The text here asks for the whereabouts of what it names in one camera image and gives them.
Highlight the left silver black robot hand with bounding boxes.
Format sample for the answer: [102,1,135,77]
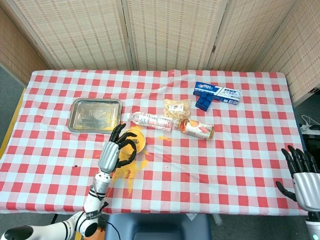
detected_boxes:
[97,123,138,174]

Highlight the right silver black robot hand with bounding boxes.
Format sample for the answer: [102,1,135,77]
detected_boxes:
[275,145,320,215]

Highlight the red white checked tablecloth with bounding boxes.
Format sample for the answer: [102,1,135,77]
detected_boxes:
[0,69,310,216]

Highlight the clear plastic water bottle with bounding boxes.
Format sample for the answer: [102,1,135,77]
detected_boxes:
[124,111,174,132]

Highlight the orange juice bottle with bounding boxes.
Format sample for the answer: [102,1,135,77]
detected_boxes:
[174,118,215,141]

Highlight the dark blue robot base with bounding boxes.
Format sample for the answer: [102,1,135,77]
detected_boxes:
[104,213,212,240]

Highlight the blue building block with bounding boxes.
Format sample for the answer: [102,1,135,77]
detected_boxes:
[195,93,213,112]

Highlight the clear snack bag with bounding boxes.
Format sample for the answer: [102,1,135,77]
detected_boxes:
[163,98,191,120]

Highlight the white cables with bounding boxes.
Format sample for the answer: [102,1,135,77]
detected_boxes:
[299,114,320,131]

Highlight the spilled yellow powder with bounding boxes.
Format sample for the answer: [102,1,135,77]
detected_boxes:
[109,124,173,196]

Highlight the blue toothpaste box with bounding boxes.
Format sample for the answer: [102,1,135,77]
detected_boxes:
[192,81,241,106]

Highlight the black box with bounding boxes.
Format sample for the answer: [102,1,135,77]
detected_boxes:
[302,133,320,153]

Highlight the woven folding screen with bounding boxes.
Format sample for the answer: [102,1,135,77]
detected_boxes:
[0,0,320,106]

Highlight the metal tray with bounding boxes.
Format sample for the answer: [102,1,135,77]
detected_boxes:
[67,98,124,135]

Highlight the yellow bowl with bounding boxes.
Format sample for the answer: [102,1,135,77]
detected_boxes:
[119,128,147,154]

